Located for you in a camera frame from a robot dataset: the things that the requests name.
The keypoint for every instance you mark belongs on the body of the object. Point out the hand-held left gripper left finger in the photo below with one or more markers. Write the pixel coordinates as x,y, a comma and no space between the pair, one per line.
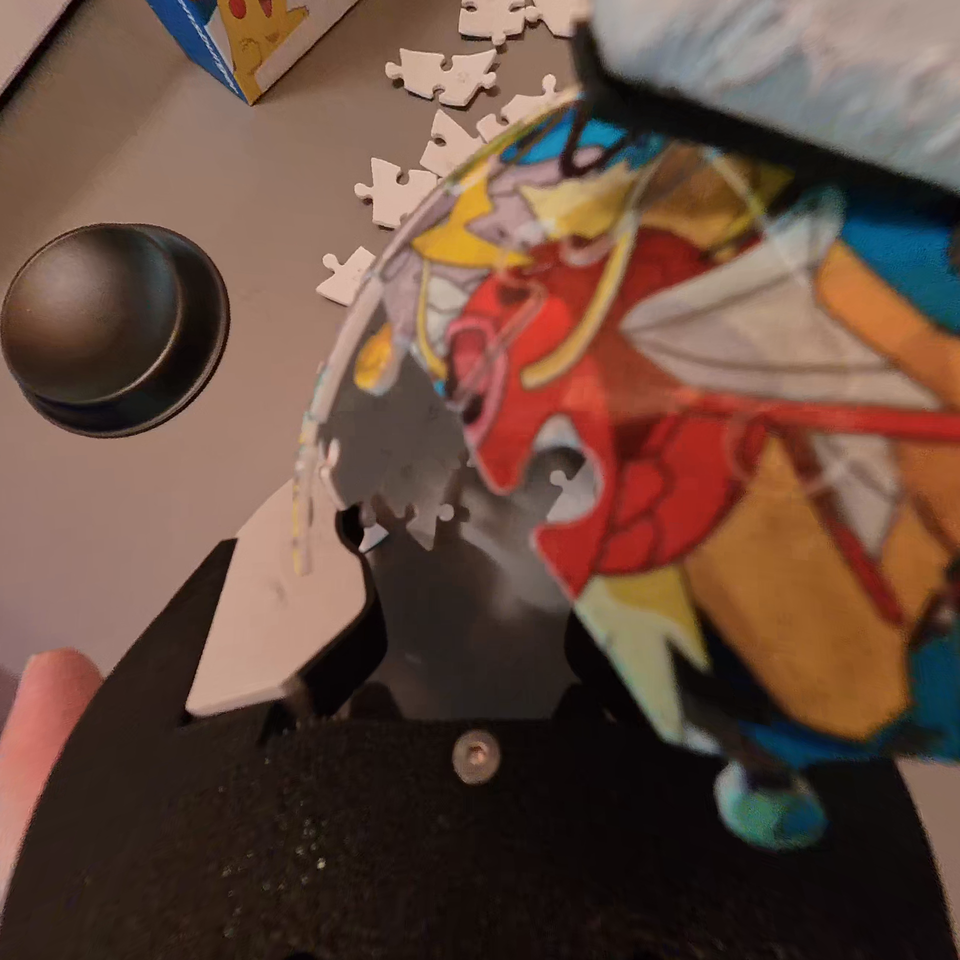
270,622

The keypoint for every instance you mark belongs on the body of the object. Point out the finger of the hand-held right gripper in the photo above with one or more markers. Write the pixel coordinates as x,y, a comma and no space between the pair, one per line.
787,52

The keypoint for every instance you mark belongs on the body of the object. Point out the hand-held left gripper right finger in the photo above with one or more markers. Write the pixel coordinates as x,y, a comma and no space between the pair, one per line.
592,667

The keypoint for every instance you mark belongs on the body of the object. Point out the printed puzzle box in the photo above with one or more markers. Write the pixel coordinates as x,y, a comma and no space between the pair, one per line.
247,45

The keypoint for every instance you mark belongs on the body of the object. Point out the colourful puzzle ball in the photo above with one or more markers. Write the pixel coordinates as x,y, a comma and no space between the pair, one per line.
712,450

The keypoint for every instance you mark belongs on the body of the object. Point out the person's left hand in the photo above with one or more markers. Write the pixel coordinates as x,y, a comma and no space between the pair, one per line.
37,735

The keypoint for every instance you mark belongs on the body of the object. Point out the black round ball stand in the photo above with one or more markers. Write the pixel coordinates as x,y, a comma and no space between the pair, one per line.
97,322

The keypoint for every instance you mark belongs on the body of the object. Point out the pile of loose puzzle pieces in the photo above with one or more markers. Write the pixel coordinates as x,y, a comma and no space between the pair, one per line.
442,75

